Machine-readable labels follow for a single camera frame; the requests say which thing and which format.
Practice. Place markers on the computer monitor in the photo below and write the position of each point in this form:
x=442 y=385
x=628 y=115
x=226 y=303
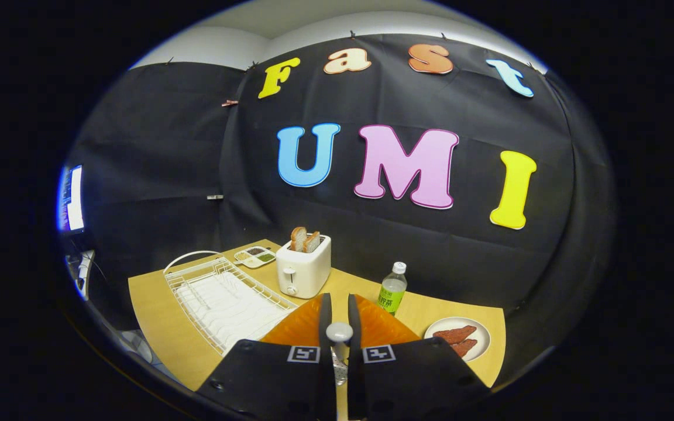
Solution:
x=72 y=199

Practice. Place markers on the white plate with meat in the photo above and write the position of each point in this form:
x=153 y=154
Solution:
x=482 y=339

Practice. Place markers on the white toaster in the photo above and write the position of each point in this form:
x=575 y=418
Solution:
x=308 y=269

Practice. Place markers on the green label drink bottle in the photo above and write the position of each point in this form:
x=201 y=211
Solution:
x=392 y=292

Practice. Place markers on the white compartment seasoning tray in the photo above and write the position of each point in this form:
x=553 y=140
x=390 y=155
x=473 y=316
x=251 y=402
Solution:
x=255 y=256

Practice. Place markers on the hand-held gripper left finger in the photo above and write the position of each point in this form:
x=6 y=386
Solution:
x=325 y=380

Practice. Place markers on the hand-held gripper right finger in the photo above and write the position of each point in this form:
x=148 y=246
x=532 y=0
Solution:
x=354 y=386

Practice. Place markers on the brown meat slice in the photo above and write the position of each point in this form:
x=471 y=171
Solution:
x=454 y=334
x=464 y=348

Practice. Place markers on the toasted bread slice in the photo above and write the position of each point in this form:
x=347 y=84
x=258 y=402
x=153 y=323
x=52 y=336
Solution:
x=312 y=242
x=298 y=238

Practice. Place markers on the black backdrop cloth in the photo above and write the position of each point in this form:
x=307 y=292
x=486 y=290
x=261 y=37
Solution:
x=430 y=245

